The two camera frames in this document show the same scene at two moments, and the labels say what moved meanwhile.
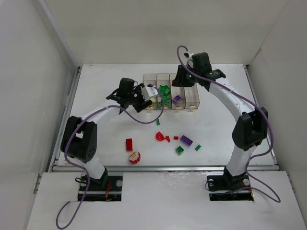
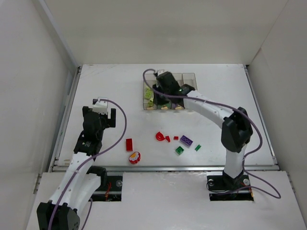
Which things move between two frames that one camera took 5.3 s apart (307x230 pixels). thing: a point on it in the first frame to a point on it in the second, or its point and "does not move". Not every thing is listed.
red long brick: [129, 144] does not move
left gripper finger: [144, 105] to [86, 110]
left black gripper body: [139, 102] to [112, 117]
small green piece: [197, 147] does not move
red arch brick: [159, 136] does not move
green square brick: [179, 150] does not move
